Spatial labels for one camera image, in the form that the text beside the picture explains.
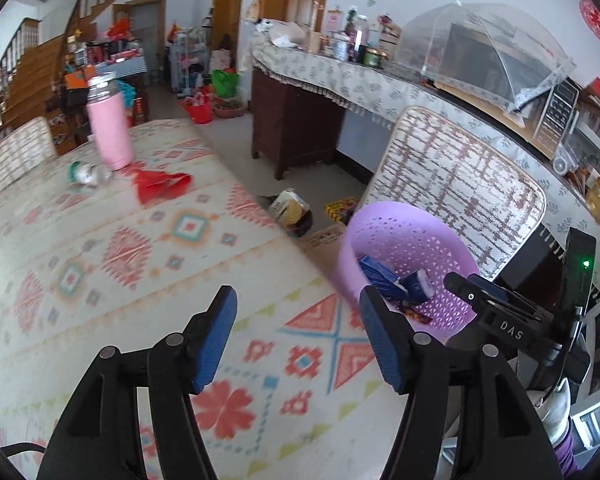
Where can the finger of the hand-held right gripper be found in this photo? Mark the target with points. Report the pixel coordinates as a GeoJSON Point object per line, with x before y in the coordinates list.
{"type": "Point", "coordinates": [462, 287]}
{"type": "Point", "coordinates": [505, 297]}

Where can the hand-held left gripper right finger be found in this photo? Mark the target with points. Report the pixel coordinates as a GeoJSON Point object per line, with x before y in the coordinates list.
{"type": "Point", "coordinates": [382, 340]}

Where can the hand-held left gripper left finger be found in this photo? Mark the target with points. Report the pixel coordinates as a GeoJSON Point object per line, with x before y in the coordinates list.
{"type": "Point", "coordinates": [215, 340]}

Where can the colourful snack wrapper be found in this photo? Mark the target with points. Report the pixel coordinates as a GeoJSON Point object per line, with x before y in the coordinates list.
{"type": "Point", "coordinates": [415, 315]}

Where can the blue torn packet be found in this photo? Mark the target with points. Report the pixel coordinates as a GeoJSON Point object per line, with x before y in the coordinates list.
{"type": "Point", "coordinates": [377, 272]}

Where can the purple plastic basket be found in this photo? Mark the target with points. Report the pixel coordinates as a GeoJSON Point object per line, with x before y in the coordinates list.
{"type": "Point", "coordinates": [405, 240]}

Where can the patterned tablecloth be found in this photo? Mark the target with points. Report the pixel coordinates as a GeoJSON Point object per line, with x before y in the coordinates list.
{"type": "Point", "coordinates": [130, 310]}

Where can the patterned fabric chair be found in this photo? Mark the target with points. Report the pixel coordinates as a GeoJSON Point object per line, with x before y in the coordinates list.
{"type": "Point", "coordinates": [460, 185]}

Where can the flat cardboard piece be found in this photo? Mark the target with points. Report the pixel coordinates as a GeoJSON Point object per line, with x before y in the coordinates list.
{"type": "Point", "coordinates": [325, 237]}

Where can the colourful flat box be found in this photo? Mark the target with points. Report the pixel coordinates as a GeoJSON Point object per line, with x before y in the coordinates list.
{"type": "Point", "coordinates": [340, 207]}

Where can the yellow white bag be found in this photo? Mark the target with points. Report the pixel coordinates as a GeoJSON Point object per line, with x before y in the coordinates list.
{"type": "Point", "coordinates": [290, 207]}

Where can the red wrapper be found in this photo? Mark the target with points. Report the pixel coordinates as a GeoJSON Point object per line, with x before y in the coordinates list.
{"type": "Point", "coordinates": [160, 182]}

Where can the microwave oven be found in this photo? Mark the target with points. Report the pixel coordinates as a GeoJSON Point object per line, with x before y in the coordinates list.
{"type": "Point", "coordinates": [555, 115]}

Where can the small bottle green cap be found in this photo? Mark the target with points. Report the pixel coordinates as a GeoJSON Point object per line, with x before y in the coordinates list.
{"type": "Point", "coordinates": [87, 174]}

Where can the red bucket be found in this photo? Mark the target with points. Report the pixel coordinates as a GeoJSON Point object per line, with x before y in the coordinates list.
{"type": "Point", "coordinates": [200, 107]}

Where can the dark wooden sideboard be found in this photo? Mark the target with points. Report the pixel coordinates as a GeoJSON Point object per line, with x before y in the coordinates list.
{"type": "Point", "coordinates": [290, 115]}

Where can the mesh food cover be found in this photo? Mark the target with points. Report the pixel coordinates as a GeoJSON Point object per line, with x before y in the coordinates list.
{"type": "Point", "coordinates": [480, 50]}

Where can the pink thermos bottle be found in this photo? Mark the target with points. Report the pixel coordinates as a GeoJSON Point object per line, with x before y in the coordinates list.
{"type": "Point", "coordinates": [109, 125]}

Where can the leaf print cloth runner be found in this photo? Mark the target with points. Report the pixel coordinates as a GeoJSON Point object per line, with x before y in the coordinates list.
{"type": "Point", "coordinates": [340, 80]}

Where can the green tin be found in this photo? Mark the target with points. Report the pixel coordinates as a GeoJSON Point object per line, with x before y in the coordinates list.
{"type": "Point", "coordinates": [375, 57]}

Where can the green bag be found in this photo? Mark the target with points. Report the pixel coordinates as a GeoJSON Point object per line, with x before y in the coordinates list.
{"type": "Point", "coordinates": [225, 82]}

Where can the patterned chair back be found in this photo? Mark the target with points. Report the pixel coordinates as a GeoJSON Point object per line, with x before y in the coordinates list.
{"type": "Point", "coordinates": [15, 155]}

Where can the glass jar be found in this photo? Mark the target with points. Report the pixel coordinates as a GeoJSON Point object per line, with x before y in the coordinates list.
{"type": "Point", "coordinates": [362, 30]}

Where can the metal storage rack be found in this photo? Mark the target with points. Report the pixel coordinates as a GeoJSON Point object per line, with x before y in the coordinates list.
{"type": "Point", "coordinates": [190, 60]}

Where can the plain wooden door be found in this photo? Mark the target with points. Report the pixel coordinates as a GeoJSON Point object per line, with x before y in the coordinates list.
{"type": "Point", "coordinates": [230, 15]}

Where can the grey interior door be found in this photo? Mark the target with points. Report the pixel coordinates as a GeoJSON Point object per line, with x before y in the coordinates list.
{"type": "Point", "coordinates": [147, 20]}

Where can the wooden staircase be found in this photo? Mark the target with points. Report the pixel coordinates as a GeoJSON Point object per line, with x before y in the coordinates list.
{"type": "Point", "coordinates": [45, 55]}

